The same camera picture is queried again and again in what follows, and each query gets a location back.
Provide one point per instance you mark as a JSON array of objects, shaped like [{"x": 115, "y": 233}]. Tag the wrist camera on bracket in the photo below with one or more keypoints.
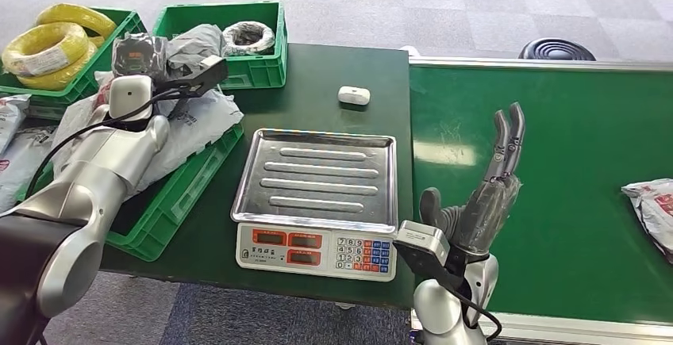
[
  {"x": 205, "y": 77},
  {"x": 420, "y": 237}
]

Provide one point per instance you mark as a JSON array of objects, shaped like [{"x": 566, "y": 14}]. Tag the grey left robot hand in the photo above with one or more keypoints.
[{"x": 139, "y": 56}]

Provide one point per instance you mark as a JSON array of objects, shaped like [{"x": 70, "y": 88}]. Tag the small white plastic case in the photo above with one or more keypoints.
[{"x": 353, "y": 95}]

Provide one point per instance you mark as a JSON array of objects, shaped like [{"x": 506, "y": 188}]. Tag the green conveyor belt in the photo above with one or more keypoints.
[{"x": 568, "y": 122}]

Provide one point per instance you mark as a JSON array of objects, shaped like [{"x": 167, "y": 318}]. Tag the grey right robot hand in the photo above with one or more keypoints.
[{"x": 483, "y": 216}]

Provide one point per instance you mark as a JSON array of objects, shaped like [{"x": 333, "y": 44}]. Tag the electronic scale with steel tray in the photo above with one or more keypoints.
[{"x": 315, "y": 174}]

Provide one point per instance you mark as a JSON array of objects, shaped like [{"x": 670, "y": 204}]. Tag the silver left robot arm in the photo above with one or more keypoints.
[{"x": 94, "y": 174}]

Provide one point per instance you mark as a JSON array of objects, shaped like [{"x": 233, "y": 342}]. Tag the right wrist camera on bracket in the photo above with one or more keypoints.
[{"x": 420, "y": 237}]

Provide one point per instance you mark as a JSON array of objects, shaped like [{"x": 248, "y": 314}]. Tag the white printed courier bag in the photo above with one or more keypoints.
[
  {"x": 10, "y": 116},
  {"x": 21, "y": 164}
]

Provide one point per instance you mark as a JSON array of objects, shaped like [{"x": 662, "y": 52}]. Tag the green crate holding packages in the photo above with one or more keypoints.
[{"x": 173, "y": 201}]

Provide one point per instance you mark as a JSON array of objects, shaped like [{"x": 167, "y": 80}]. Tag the green crate with wrapped coils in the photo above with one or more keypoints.
[{"x": 260, "y": 72}]

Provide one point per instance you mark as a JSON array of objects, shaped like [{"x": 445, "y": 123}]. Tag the green crate with yellow coils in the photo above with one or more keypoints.
[{"x": 79, "y": 88}]

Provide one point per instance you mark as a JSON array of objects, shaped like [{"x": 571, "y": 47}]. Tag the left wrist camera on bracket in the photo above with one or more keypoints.
[{"x": 205, "y": 77}]

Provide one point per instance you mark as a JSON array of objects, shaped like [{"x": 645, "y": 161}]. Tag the large white express package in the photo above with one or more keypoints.
[{"x": 205, "y": 122}]

